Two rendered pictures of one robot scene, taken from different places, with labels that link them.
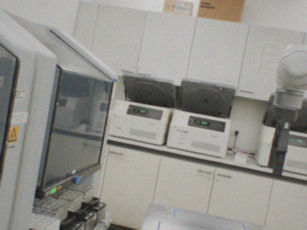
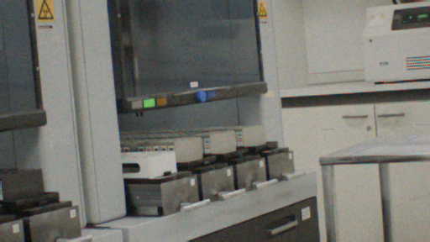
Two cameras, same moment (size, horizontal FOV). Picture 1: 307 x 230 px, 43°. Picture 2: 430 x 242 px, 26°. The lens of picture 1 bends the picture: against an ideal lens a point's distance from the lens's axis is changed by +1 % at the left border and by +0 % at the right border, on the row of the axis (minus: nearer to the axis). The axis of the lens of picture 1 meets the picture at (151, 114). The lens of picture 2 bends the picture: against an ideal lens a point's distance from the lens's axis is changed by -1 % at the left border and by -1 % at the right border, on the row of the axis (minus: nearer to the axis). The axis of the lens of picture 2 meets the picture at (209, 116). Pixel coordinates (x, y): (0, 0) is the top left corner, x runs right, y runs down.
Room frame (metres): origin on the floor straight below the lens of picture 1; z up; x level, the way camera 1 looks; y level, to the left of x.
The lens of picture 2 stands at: (-0.54, -0.67, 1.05)
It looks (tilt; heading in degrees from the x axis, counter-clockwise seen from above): 3 degrees down; 24
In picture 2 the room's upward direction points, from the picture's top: 5 degrees counter-clockwise
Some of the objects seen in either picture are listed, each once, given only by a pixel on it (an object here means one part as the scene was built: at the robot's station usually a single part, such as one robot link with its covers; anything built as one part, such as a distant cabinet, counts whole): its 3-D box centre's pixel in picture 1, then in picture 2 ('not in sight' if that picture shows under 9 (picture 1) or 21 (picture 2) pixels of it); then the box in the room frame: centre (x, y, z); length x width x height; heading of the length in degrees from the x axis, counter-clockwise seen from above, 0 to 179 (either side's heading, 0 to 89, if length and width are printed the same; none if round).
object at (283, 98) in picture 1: (288, 99); not in sight; (1.29, -0.44, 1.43); 0.09 x 0.09 x 0.06
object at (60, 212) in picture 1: (60, 213); (186, 152); (1.47, 0.28, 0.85); 0.12 x 0.02 x 0.06; 170
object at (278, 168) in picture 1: (278, 163); not in sight; (1.22, -0.43, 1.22); 0.03 x 0.01 x 0.07; 80
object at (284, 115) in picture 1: (283, 121); not in sight; (1.29, -0.44, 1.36); 0.08 x 0.07 x 0.09; 170
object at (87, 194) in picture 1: (87, 195); (251, 138); (1.77, 0.23, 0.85); 0.12 x 0.02 x 0.06; 169
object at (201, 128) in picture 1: (203, 116); not in sight; (3.82, -0.51, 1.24); 0.62 x 0.56 x 0.69; 170
